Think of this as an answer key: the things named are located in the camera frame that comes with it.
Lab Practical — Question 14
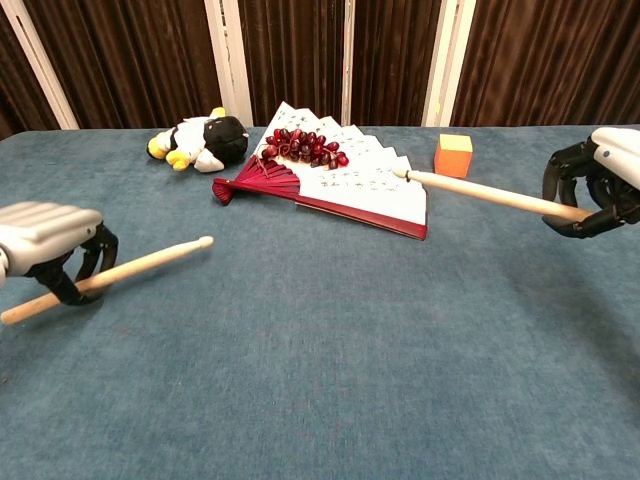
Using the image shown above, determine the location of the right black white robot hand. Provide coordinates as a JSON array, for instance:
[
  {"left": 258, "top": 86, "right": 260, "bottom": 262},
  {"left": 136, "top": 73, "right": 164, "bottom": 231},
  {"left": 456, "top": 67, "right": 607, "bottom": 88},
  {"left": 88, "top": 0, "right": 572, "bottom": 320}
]
[{"left": 542, "top": 127, "right": 640, "bottom": 239}]

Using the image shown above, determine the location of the white frame post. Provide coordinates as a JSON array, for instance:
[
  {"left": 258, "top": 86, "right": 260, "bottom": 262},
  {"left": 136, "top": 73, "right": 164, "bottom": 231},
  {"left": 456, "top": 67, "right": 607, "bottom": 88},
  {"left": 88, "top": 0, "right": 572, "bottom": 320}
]
[
  {"left": 421, "top": 0, "right": 477, "bottom": 128},
  {"left": 203, "top": 0, "right": 254, "bottom": 128},
  {"left": 0, "top": 0, "right": 80, "bottom": 131}
]

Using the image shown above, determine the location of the orange yellow cube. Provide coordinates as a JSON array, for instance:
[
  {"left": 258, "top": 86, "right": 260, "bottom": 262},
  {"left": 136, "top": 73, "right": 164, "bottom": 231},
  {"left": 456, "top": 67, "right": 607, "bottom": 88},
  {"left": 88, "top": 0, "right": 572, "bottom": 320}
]
[{"left": 433, "top": 133, "right": 474, "bottom": 180}]

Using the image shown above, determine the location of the red white folding fan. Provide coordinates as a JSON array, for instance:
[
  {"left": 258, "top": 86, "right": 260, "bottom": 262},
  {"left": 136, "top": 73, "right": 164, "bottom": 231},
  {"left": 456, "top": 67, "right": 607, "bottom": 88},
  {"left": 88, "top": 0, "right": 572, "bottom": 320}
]
[{"left": 212, "top": 101, "right": 429, "bottom": 241}]

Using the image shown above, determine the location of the red grape bunch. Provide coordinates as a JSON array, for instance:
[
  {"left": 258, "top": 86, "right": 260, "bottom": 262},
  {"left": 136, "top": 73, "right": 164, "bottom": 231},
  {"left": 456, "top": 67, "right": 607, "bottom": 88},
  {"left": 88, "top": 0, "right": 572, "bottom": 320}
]
[{"left": 259, "top": 128, "right": 350, "bottom": 170}]

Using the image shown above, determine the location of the dark brown curtain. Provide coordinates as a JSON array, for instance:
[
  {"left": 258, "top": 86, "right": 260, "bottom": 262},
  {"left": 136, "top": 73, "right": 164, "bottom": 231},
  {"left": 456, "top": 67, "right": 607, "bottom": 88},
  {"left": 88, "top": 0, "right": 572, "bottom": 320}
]
[{"left": 0, "top": 0, "right": 640, "bottom": 141}]

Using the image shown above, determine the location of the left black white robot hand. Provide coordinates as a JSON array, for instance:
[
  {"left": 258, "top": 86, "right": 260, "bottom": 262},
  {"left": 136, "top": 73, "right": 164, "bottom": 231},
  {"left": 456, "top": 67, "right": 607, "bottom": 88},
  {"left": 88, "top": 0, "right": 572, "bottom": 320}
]
[{"left": 0, "top": 201, "right": 120, "bottom": 307}]

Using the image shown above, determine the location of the thin white pole stand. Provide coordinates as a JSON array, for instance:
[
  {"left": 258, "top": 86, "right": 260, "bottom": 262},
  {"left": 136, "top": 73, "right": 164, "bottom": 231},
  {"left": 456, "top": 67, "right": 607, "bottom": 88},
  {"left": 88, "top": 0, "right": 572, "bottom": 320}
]
[{"left": 341, "top": 0, "right": 354, "bottom": 127}]

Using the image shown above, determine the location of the wooden drumstick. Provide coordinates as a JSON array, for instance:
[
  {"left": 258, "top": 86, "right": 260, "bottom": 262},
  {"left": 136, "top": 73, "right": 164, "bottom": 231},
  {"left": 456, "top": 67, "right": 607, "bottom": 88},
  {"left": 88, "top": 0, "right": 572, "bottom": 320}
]
[
  {"left": 393, "top": 168, "right": 594, "bottom": 224},
  {"left": 0, "top": 235, "right": 215, "bottom": 326}
]

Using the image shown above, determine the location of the blue felt table mat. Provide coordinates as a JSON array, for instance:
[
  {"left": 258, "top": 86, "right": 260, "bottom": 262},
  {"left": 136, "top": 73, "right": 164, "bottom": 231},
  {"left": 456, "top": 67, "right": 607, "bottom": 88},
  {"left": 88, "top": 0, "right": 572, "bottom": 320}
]
[{"left": 0, "top": 124, "right": 640, "bottom": 480}]

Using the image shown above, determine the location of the black white plush toy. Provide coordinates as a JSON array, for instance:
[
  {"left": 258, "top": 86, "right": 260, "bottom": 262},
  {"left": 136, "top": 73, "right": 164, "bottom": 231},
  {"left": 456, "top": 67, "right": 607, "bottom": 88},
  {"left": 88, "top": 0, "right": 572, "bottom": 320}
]
[{"left": 146, "top": 106, "right": 250, "bottom": 174}]

